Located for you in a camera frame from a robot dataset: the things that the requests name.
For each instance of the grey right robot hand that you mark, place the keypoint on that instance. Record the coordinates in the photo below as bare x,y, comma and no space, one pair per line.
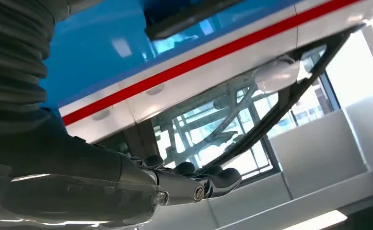
62,177

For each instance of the white car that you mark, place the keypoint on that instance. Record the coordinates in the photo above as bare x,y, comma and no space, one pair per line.
237,63

